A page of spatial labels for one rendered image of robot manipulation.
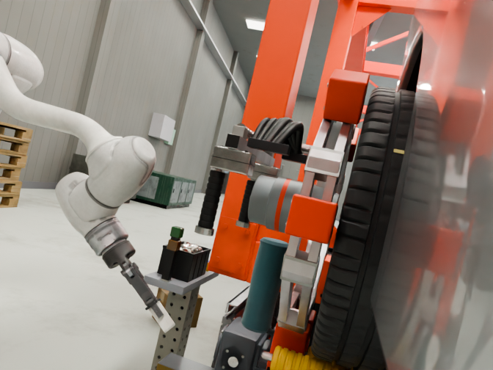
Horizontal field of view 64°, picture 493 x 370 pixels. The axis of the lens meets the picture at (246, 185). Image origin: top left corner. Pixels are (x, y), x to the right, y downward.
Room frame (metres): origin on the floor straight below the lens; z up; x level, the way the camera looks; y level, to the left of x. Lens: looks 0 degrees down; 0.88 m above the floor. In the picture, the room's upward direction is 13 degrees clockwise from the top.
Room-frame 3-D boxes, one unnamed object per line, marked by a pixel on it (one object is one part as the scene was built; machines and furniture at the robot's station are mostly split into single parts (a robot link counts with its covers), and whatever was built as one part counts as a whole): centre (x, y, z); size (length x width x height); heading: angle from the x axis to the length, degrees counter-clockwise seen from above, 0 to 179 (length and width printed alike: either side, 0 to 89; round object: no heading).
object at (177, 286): (1.70, 0.17, 0.44); 0.43 x 0.17 x 0.03; 165
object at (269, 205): (1.02, -0.13, 0.85); 0.21 x 0.14 x 0.14; 75
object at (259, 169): (1.22, -0.05, 0.93); 0.09 x 0.05 x 0.05; 75
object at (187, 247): (1.65, 0.18, 0.51); 0.20 x 0.14 x 0.13; 165
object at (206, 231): (0.90, 0.07, 0.83); 0.04 x 0.04 x 0.16
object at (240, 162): (0.89, 0.04, 0.93); 0.09 x 0.05 x 0.05; 75
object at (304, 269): (1.00, -0.20, 0.85); 0.54 x 0.07 x 0.54; 165
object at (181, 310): (1.73, 0.16, 0.21); 0.10 x 0.10 x 0.42; 75
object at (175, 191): (8.89, 2.07, 0.33); 1.75 x 1.54 x 0.67; 172
